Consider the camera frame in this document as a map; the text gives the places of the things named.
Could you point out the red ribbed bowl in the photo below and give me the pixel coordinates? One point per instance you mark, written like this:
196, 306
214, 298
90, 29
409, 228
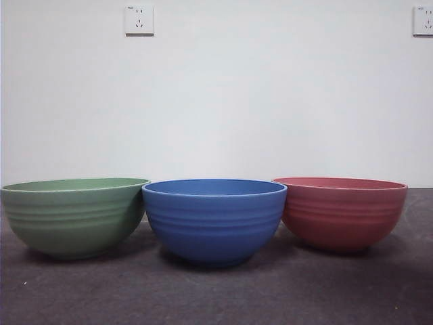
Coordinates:
341, 216

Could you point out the green ribbed bowl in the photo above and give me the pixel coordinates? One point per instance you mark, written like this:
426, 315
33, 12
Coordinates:
74, 220

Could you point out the blue ribbed bowl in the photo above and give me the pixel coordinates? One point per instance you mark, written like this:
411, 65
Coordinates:
213, 227

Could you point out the white wall socket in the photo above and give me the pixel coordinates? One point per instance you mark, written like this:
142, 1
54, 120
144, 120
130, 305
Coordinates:
423, 21
139, 20

